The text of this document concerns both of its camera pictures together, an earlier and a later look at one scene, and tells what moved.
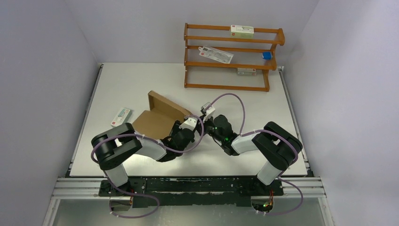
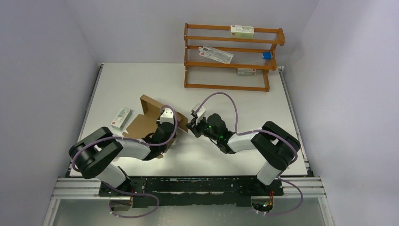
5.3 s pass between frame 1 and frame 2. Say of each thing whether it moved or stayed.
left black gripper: moved
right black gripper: stayed
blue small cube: stayed
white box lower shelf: stayed
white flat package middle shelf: stayed
